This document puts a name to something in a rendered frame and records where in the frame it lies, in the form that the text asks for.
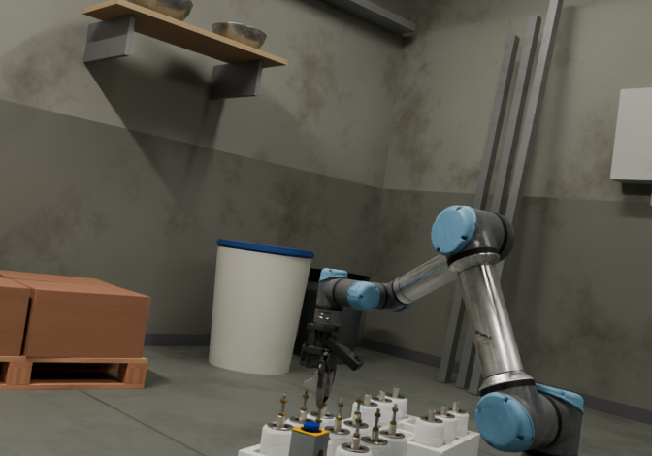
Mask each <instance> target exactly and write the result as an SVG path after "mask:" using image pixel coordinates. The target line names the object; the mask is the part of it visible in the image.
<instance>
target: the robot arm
mask: <svg viewBox="0 0 652 456"><path fill-rule="evenodd" d="M431 239H432V244H433V247H434V249H435V250H436V251H437V252H438V253H439V254H440V255H438V256H437V257H435V258H433V259H431V260H429V261H428V262H426V263H424V264H422V265H420V266H419V267H417V268H415V269H413V270H411V271H410V272H408V273H406V274H404V275H402V276H401V277H398V278H396V279H394V280H392V281H391V282H389V283H377V282H367V281H359V280H353V279H348V278H347V272H346V271H342V270H335V269H327V268H325V269H323V270H322V271H321V274H320V280H319V282H318V284H319V285H318V292H317V299H316V307H315V314H314V320H313V321H314V322H315V323H311V324H308V326H307V329H309V335H308V342H307V343H305V342H304V345H302V350H301V357H300V364H299V365H301V366H306V368H311V369H313V368H318V370H316V371H314V372H313V375H312V378H311V379H308V380H305V381H304V388H305V389H307V390H309V391H310V392H312V393H313V394H315V395H316V405H317V406H319V405H320V404H321V403H322V401H323V404H325V403H326V401H327V400H328V398H329V396H330V393H331V390H332V386H333V383H334V379H335V374H336V368H337V360H338V357H339V358H340V359H341V360H342V361H344V362H345V363H346V365H347V366H348V367H349V368H350V369H351V370H353V371H356V370H358V369H360V368H361V367H362V365H363V364H364V362H363V361H362V360H361V359H360V358H359V357H358V356H357V355H356V354H355V353H353V352H352V351H351V350H350V349H349V348H348V347H347V346H346V345H345V344H344V343H343V342H341V341H340V340H339V339H338V338H337V337H336V336H335V335H333V336H332V332H339V331H340V327H339V326H341V324H342V310H343V307H345V308H350V309H356V310H359V311H371V310H380V311H390V312H403V311H406V310H408V309H409V307H410V306H411V304H412V302H413V301H415V300H417V299H419V298H421V297H423V296H425V295H427V294H429V293H431V292H433V291H435V290H437V289H439V288H441V287H443V286H445V285H446V284H448V283H450V282H452V281H454V280H456V279H459V283H460V287H461V291H462V295H463V299H464V303H465V307H466V310H467V314H468V318H469V321H470V325H471V329H472V333H473V340H474V344H475V348H476V352H477V356H478V360H479V364H480V368H481V371H482V374H483V378H484V381H483V383H482V385H481V387H480V388H479V393H480V397H481V399H480V401H479V402H478V404H477V409H476V410H475V424H476V427H477V430H478V432H479V433H480V435H481V437H482V438H483V439H484V440H485V441H486V443H488V444H489V445H490V446H492V447H493V448H495V449H497V450H499V451H502V452H513V453H517V452H521V454H520V456H577V455H578V447H579V440H580V431H581V423H582V415H583V414H584V411H583V404H584V401H583V398H582V397H581V396H580V395H578V394H576V393H572V392H570V391H566V390H562V389H558V388H554V387H550V386H546V385H542V384H538V383H535V381H534V379H533V378H532V377H531V376H529V375H527V374H526V373H525V372H524V369H523V365H522V362H521V358H520V355H519V351H518V347H517V344H516V340H515V337H514V334H513V330H512V326H511V323H510V319H509V316H508V312H507V308H506V305H505V298H504V295H503V291H502V288H501V285H500V281H499V278H498V274H497V270H496V265H497V263H499V262H501V261H502V260H504V259H505V258H507V257H508V256H509V254H510V253H511V251H512V249H513V247H514V243H515V233H514V229H513V227H512V225H511V224H510V222H509V221H508V220H507V219H506V218H505V217H504V216H502V215H500V214H498V213H495V212H487V211H482V210H478V209H473V208H471V207H469V206H451V207H448V208H446V209H444V210H443V211H442V212H441V213H440V214H439V215H438V216H437V218H436V222H435V223H434V224H433V227H432V233H431Z"/></svg>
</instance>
